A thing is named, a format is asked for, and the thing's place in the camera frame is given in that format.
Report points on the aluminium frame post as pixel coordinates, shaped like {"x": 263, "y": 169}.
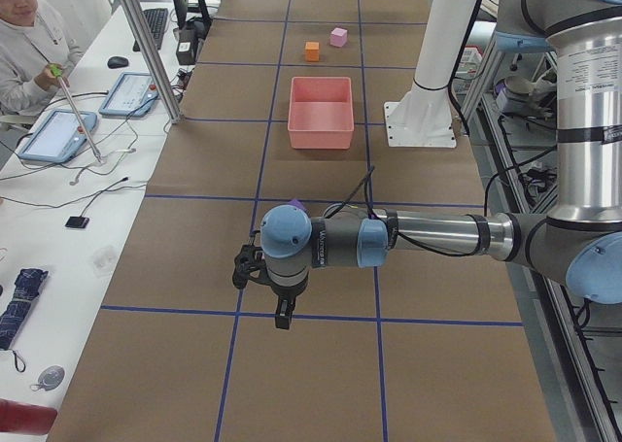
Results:
{"x": 147, "y": 45}

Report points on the pink plastic bin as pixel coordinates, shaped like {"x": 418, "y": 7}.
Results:
{"x": 321, "y": 115}

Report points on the black keyboard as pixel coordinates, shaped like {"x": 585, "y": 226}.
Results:
{"x": 156, "y": 19}

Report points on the round grey keychain disc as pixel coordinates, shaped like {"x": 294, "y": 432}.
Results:
{"x": 49, "y": 379}

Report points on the teach pendant tablet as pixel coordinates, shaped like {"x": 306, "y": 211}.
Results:
{"x": 55, "y": 140}
{"x": 131, "y": 96}

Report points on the folded navy umbrella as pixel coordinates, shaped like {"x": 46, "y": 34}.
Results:
{"x": 27, "y": 288}

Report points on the near teach pendant tablet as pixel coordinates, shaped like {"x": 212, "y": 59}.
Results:
{"x": 55, "y": 140}

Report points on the red cylinder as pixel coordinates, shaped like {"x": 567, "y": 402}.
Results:
{"x": 26, "y": 419}

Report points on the black monitor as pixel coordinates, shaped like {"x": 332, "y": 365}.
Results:
{"x": 203, "y": 22}

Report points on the small black phone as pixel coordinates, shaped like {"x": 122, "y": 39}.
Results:
{"x": 77, "y": 222}

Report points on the metal reaching stick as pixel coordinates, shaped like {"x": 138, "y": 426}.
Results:
{"x": 57, "y": 73}

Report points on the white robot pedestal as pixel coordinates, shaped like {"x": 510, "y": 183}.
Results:
{"x": 424, "y": 116}

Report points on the seated person in grey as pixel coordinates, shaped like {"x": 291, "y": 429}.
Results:
{"x": 34, "y": 38}

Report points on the purple foam block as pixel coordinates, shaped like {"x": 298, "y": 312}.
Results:
{"x": 296, "y": 203}

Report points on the black box with label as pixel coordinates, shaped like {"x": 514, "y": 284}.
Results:
{"x": 188, "y": 42}

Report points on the far teach pendant tablet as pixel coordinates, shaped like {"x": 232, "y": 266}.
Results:
{"x": 131, "y": 96}

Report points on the pink foam block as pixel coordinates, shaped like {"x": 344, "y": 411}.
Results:
{"x": 338, "y": 37}

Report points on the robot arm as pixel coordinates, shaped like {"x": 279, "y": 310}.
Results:
{"x": 576, "y": 244}

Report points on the orange foam block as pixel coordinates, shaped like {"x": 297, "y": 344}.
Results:
{"x": 312, "y": 51}

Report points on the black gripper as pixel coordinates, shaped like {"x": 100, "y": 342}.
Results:
{"x": 286, "y": 293}

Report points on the black computer mouse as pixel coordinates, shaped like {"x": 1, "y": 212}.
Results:
{"x": 117, "y": 62}

